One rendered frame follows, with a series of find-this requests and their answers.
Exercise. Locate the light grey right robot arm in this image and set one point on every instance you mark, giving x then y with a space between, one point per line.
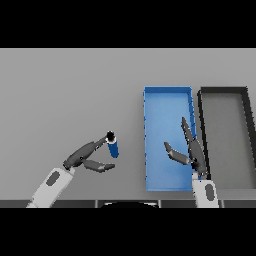
205 192

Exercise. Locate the blue pipe with dark end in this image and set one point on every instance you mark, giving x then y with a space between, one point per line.
112 146

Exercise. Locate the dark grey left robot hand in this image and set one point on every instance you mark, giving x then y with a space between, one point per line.
81 154

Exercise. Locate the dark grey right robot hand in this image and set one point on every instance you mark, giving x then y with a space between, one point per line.
196 154

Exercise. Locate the dark grey bin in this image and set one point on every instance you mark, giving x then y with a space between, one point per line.
225 136

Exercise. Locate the blue bin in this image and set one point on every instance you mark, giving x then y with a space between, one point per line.
167 140

